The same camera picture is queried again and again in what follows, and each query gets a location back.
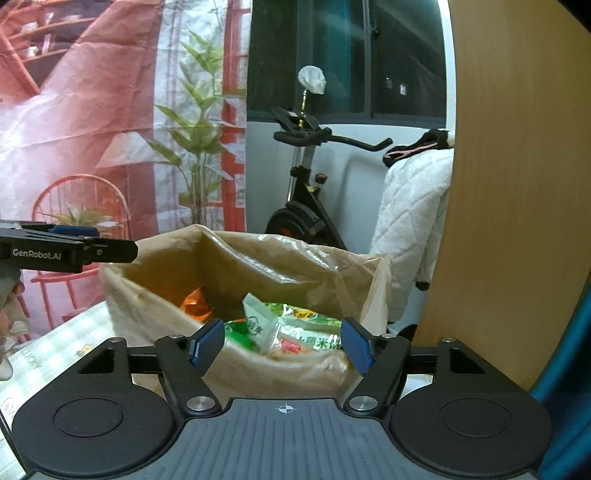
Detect orange snack bag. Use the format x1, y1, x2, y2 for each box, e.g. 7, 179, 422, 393
179, 287, 213, 324

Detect green snack bag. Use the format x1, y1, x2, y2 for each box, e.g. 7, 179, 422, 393
224, 294, 342, 355

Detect person's left hand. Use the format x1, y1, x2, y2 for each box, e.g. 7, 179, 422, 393
0, 264, 28, 381

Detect cardboard box with plastic liner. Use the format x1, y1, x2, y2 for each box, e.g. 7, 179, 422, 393
100, 225, 393, 403

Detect green plaid tablecloth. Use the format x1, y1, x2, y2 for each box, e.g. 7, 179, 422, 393
0, 301, 164, 480

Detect red printed backdrop cloth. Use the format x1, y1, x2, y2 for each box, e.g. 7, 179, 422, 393
0, 0, 253, 342

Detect black exercise bike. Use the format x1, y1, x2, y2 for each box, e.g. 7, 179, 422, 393
266, 65, 394, 250

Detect wooden board panel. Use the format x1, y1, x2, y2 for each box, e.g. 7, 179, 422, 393
415, 1, 590, 388

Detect white quilted blanket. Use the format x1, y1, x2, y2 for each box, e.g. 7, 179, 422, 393
370, 149, 454, 323

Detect teal curtain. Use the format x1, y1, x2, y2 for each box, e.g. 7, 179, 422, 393
532, 291, 590, 479

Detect black pink item on blanket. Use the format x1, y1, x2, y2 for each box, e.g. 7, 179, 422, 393
383, 129, 455, 168

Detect dark window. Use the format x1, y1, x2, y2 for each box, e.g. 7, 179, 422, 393
247, 0, 447, 128

